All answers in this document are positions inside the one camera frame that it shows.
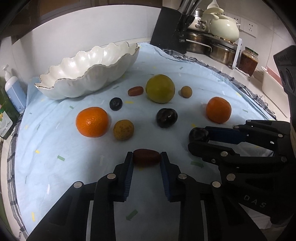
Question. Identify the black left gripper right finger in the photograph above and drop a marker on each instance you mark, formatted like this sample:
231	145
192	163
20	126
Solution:
179	187

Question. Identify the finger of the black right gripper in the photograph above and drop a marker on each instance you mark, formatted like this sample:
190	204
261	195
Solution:
219	134
208	155

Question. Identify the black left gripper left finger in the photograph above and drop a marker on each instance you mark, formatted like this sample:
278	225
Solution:
113	187

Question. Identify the orange tangerine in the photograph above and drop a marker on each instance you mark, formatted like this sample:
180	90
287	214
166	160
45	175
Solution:
92	122
218	110

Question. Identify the yellow-brown spotted small fruit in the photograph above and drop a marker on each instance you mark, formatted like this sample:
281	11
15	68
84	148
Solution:
123	130

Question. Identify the dark plum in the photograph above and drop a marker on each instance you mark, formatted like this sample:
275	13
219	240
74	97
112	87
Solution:
166	117

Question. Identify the small brown longan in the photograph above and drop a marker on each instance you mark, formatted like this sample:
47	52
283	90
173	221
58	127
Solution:
186	92

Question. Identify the small dark blueberry grape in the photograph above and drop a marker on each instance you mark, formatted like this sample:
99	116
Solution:
115	104

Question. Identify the large green citrus fruit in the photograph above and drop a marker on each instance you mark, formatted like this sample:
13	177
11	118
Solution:
160	89

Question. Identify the dark purple grape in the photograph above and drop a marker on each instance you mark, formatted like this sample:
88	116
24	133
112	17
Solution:
198	135

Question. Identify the white container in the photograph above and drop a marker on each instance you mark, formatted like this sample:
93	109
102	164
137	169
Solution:
272	88

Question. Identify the glass jar of sauce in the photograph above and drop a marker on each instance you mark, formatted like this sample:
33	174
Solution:
248	61

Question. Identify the light blue cloth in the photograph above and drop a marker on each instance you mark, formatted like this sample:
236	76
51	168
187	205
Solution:
51	154

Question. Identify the stainless steel pot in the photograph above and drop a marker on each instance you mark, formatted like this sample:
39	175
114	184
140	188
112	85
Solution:
216	48

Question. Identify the cream ceramic pot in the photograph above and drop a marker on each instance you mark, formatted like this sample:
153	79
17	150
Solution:
220	25

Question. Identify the white scalloped ceramic bowl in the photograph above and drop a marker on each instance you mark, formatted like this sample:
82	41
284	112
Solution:
87	72

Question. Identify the black knife block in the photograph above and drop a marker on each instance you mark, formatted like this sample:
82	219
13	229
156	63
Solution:
170	30

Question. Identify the green dish soap bottle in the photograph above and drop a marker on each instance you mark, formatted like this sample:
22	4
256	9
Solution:
9	115

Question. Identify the blue white pump bottle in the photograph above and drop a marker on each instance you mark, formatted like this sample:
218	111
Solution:
14	90

